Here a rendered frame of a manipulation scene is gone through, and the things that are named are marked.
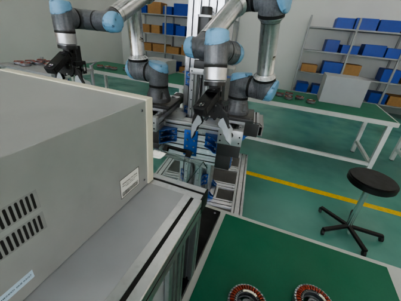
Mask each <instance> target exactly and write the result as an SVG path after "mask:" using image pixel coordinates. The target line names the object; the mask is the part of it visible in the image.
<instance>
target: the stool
mask: <svg viewBox="0 0 401 301"><path fill-rule="evenodd" d="M347 178H348V180H349V182H350V183H351V184H352V185H354V186H355V187H357V188H358V189H360V190H361V191H363V192H362V194H361V196H360V198H359V200H358V202H357V204H356V206H355V207H354V209H353V210H351V212H350V215H349V218H348V221H347V222H346V221H344V220H343V219H341V218H340V217H338V216H337V215H335V214H334V213H332V212H331V211H329V210H328V209H326V208H325V207H323V206H321V207H319V210H318V212H320V213H321V212H322V210H323V211H324V212H325V213H327V214H328V215H330V216H331V217H333V218H334V219H335V220H337V221H339V222H340V223H342V225H334V226H326V227H323V228H322V229H321V231H320V234H321V235H324V234H325V232H327V231H334V230H339V229H346V228H347V229H348V230H349V231H350V233H351V234H352V236H353V238H354V239H355V241H356V242H357V244H358V245H359V247H360V248H361V250H362V251H361V256H364V257H366V254H367V252H368V249H367V248H366V247H365V245H364V244H363V242H362V241H361V239H360V238H359V236H358V235H357V233H356V232H355V231H354V230H356V231H360V232H363V233H366V234H370V235H373V236H376V237H378V240H379V241H380V242H383V241H384V235H383V234H381V233H378V232H374V231H370V230H368V229H364V228H361V227H358V226H355V225H353V223H354V221H355V219H356V217H357V215H358V214H359V212H360V210H361V208H362V206H363V204H364V203H365V201H366V199H367V197H368V195H369V194H371V195H375V196H380V197H384V198H389V197H394V196H396V195H397V194H398V193H399V191H400V188H399V185H398V184H397V183H396V182H395V181H394V180H393V179H392V178H390V177H389V176H386V175H385V174H383V173H380V172H378V171H375V170H371V169H368V168H362V167H356V168H351V169H349V171H348V173H347Z"/></svg>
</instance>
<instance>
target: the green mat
mask: <svg viewBox="0 0 401 301"><path fill-rule="evenodd" d="M238 284H246V285H247V284H249V286H250V285H252V287H253V286H254V287H255V289H256V288H257V289H258V291H260V292H261V293H262V294H263V297H265V300H266V301H292V296H293V293H294V291H295V289H296V288H297V287H298V286H299V285H301V284H311V285H314V286H316V287H318V289H319V288H320V289H321V291H322V290H323V291H324V293H326V294H327V296H329V298H330V299H331V300H332V301H400V300H399V297H398V295H397V292H396V289H395V287H394V285H393V282H392V280H391V277H390V274H389V272H388V269H387V267H385V266H381V265H378V264H376V263H372V262H369V261H367V260H363V259H360V258H358V257H354V256H351V255H349V254H345V253H342V252H340V251H336V250H333V249H331V248H328V247H324V246H322V245H319V244H315V243H313V242H310V241H306V240H304V239H301V238H297V237H295V236H292V235H288V234H285V233H283V232H279V231H276V230H274V229H270V228H267V227H265V226H261V225H258V224H256V223H252V222H249V221H247V220H243V219H240V218H238V217H235V216H231V215H229V214H226V215H225V216H224V219H223V222H222V224H221V226H220V228H219V231H218V234H217V236H216V238H215V240H214V243H213V245H212V247H211V250H210V252H209V255H208V257H207V259H206V262H205V264H204V266H203V269H202V272H201V273H200V276H199V278H198V281H197V283H196V285H195V288H194V290H193V293H192V295H191V297H190V300H189V301H227V299H228V296H229V293H230V291H231V289H232V288H233V287H235V286H236V285H238Z"/></svg>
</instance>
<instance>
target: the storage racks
mask: <svg viewBox="0 0 401 301"><path fill-rule="evenodd" d="M141 14H143V15H144V24H146V15H149V16H163V17H165V28H164V34H160V33H149V32H143V33H144V34H145V42H147V37H146V34H147V33H148V34H155V35H164V53H162V52H157V51H148V50H145V55H146V56H147V52H152V53H161V54H164V58H166V54H169V55H172V59H174V56H183V57H185V56H184V55H181V54H170V53H166V36H172V46H174V37H175V36H176V37H182V38H186V36H177V35H167V34H166V17H173V20H172V23H173V24H174V19H175V17H178V18H185V19H187V16H176V15H168V14H166V5H165V14H153V13H141ZM312 18H313V15H311V17H310V20H309V24H308V27H307V31H306V35H305V38H304V42H303V46H302V49H301V53H300V58H299V61H298V64H297V68H296V71H295V76H294V80H293V83H292V87H291V91H296V90H295V87H294V84H295V79H296V77H297V72H302V73H310V74H315V75H323V74H322V73H320V72H319V71H316V73H314V72H305V71H300V69H299V65H300V61H301V58H302V55H303V51H313V52H320V53H330V54H340V55H343V57H342V59H341V63H342V62H343V60H344V57H345V55H347V57H346V60H345V62H344V65H343V68H342V70H341V73H340V74H343V72H344V68H345V66H346V63H347V60H348V57H349V56H358V57H368V58H375V59H385V60H389V62H388V64H387V67H386V68H389V65H390V63H391V61H392V60H395V61H397V63H396V65H395V67H394V69H393V71H392V73H391V76H390V78H389V80H388V82H380V81H378V80H376V79H374V78H366V79H368V80H370V81H371V82H377V83H379V84H378V87H377V89H376V91H378V90H379V89H380V86H381V84H386V86H385V89H384V91H383V93H382V95H381V98H380V100H379V102H378V104H377V103H371V104H376V105H378V106H385V107H390V108H397V109H401V107H397V106H389V105H386V104H384V105H381V101H382V99H383V97H384V95H385V92H386V91H387V89H388V86H389V84H390V85H399V86H401V84H400V83H398V84H394V83H390V82H391V80H392V78H393V75H394V73H395V71H396V69H397V67H398V65H399V63H400V61H401V54H400V56H399V58H398V59H389V58H383V57H372V56H361V55H355V54H350V51H351V49H352V46H353V44H354V40H355V38H356V35H357V33H358V32H360V33H374V34H382V35H397V36H400V37H399V40H398V42H397V44H396V46H395V49H397V48H398V46H399V43H400V41H401V33H396V32H380V31H373V30H359V27H360V24H361V22H362V19H363V18H360V20H359V23H358V25H357V29H343V28H334V27H320V26H311V20H312ZM235 22H236V23H237V31H236V39H235V41H236V42H237V35H238V30H239V22H240V17H239V18H238V21H235ZM235 22H234V23H233V32H232V41H233V33H234V28H235ZM309 29H323V30H338V31H346V32H351V34H350V37H349V39H348V43H347V45H349V43H350V40H351V37H352V34H353V32H355V34H354V37H353V40H352V42H351V45H350V48H349V51H348V53H347V54H344V53H338V52H336V53H333V52H327V51H321V50H310V49H304V46H305V44H306V39H307V35H308V32H309ZM364 78H365V77H364ZM296 92H301V91H296ZM301 93H307V94H313V93H310V90H307V92H301ZM315 95H317V94H315ZM363 102H364V103H370V102H367V101H366V100H363Z"/></svg>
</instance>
